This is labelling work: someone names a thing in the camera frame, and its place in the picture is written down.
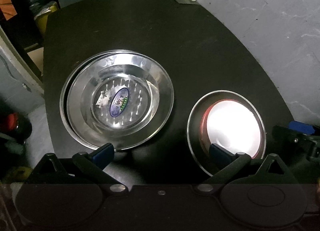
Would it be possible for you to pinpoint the steel bowl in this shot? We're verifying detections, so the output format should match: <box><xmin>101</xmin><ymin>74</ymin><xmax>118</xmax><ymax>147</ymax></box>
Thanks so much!
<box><xmin>187</xmin><ymin>90</ymin><xmax>266</xmax><ymax>176</ymax></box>

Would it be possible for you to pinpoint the steel plate with sticker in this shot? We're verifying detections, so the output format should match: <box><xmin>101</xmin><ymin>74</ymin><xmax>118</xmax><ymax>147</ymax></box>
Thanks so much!
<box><xmin>67</xmin><ymin>53</ymin><xmax>174</xmax><ymax>152</ymax></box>

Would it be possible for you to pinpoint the yellow bucket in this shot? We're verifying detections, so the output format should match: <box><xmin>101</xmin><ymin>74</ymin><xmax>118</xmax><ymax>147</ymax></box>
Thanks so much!
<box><xmin>34</xmin><ymin>1</ymin><xmax>59</xmax><ymax>36</ymax></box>

